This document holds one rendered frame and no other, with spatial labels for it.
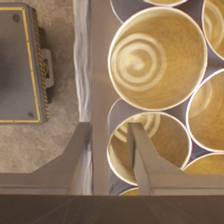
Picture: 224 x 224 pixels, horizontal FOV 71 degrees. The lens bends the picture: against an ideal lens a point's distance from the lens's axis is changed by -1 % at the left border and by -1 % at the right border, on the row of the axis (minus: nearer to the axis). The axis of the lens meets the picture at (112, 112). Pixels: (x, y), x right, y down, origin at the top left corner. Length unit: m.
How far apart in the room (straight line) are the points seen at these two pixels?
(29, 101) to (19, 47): 0.31
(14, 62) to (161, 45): 0.99
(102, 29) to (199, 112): 0.15
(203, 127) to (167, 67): 0.08
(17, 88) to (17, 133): 0.62
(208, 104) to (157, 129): 0.07
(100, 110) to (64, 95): 1.18
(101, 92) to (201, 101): 0.12
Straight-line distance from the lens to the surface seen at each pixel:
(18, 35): 1.09
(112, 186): 0.18
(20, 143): 1.69
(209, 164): 0.23
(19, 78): 1.11
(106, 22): 0.20
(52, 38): 1.36
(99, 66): 0.19
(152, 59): 0.20
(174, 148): 0.17
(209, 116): 0.21
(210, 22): 0.22
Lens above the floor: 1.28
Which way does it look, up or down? 71 degrees down
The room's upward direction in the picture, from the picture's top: 178 degrees clockwise
